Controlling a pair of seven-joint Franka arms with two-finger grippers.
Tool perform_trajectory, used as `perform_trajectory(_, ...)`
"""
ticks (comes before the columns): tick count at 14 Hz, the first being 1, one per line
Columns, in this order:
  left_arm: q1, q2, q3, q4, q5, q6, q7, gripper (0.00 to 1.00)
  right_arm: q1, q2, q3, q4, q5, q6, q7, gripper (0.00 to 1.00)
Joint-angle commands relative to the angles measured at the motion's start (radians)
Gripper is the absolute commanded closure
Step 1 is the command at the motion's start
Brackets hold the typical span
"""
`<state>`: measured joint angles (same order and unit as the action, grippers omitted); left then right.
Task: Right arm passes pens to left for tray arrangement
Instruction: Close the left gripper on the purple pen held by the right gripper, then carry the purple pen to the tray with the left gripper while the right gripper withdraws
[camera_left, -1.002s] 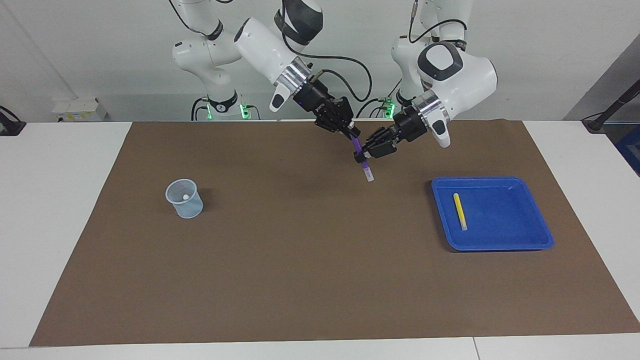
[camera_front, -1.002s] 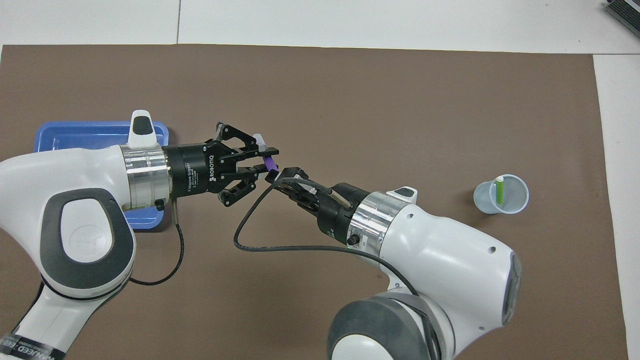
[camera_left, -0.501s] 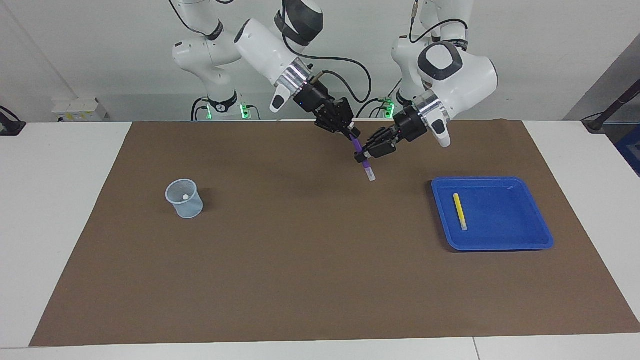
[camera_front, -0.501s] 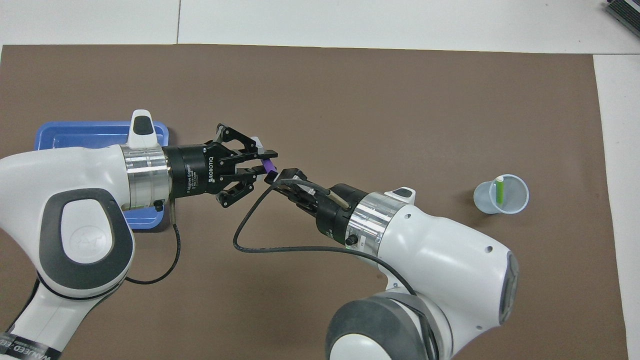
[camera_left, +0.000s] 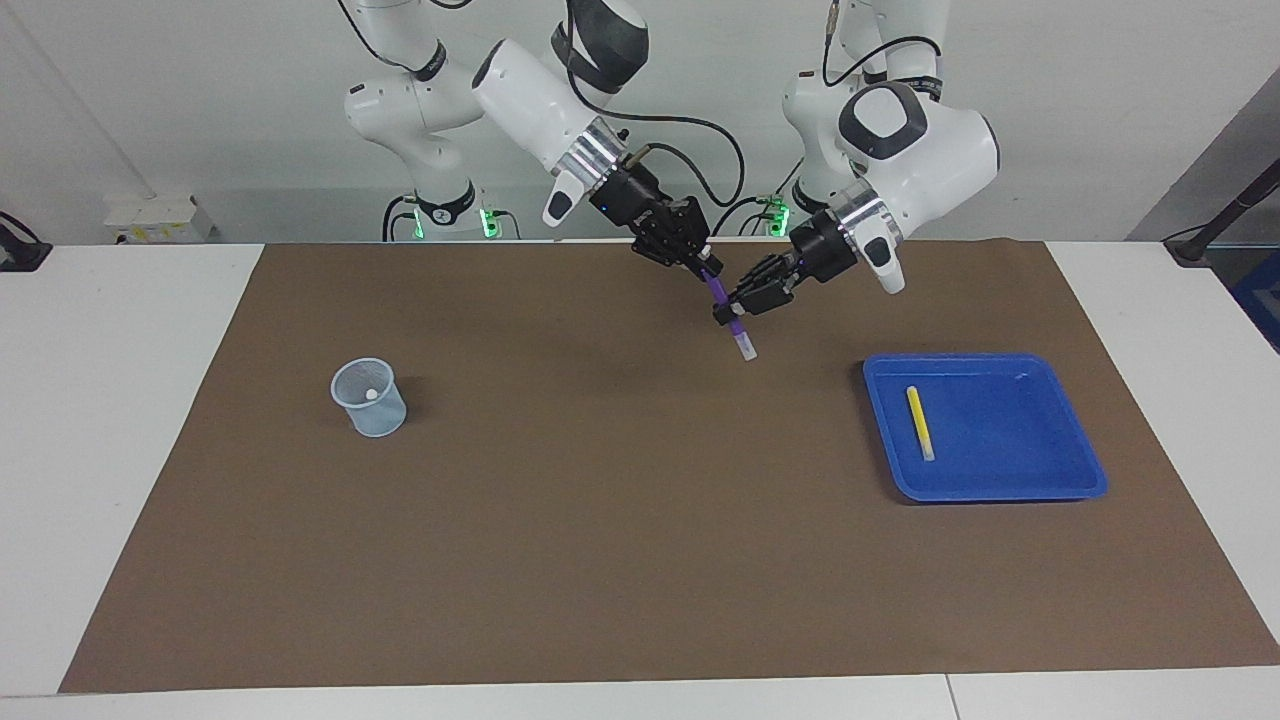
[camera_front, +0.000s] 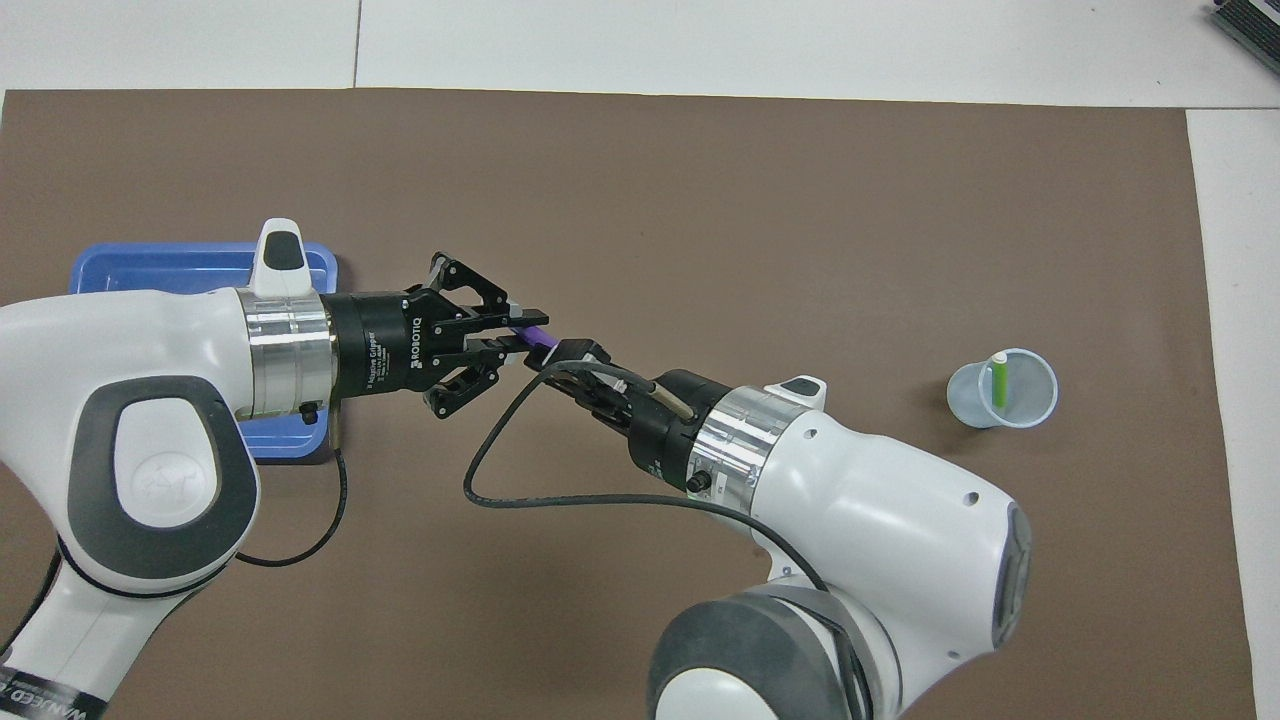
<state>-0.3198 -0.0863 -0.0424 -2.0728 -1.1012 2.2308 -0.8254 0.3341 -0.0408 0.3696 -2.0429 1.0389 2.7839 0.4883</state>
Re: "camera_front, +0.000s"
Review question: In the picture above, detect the grey ribbed device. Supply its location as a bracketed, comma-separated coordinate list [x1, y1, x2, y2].
[1208, 0, 1280, 61]

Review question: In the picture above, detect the brown table mat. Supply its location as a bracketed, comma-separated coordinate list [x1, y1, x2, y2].
[0, 88, 1259, 720]

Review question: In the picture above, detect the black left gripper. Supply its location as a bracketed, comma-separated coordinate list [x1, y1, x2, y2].
[325, 252, 549, 419]

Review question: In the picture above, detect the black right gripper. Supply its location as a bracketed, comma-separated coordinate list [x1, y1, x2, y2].
[525, 338, 736, 493]

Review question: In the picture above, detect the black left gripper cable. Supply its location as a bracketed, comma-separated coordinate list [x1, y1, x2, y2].
[235, 400, 349, 569]

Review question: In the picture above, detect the translucent plastic cup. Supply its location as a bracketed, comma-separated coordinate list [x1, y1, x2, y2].
[946, 347, 1059, 431]

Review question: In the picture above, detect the blue plastic tray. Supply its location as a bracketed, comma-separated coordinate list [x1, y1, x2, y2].
[68, 242, 339, 461]

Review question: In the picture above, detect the purple pen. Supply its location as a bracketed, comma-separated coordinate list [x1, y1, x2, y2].
[505, 300, 557, 351]

